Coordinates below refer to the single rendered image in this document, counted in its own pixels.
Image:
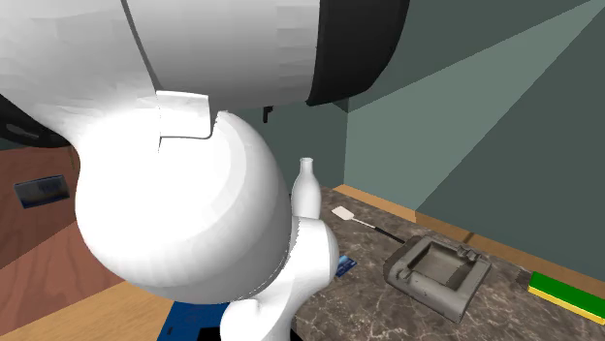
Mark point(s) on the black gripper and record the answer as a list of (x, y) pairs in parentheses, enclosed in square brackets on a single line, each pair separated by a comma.
[(267, 114)]

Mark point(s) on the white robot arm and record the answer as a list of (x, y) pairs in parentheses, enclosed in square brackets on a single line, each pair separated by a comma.
[(179, 189)]

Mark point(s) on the white bottle-shaped vase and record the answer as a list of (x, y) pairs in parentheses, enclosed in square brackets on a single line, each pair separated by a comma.
[(306, 193)]

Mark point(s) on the blue card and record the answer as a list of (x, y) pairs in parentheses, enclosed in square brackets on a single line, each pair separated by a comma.
[(345, 267)]

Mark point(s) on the blue robot stand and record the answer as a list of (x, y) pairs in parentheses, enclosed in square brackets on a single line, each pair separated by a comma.
[(189, 321)]

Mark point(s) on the grey toaster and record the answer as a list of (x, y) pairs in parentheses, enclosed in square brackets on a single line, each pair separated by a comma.
[(437, 278)]

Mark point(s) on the green and yellow sponge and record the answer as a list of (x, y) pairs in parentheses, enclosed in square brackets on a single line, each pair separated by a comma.
[(562, 290)]

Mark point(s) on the dark blue wall picture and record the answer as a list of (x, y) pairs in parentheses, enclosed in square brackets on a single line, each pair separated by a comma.
[(41, 191)]

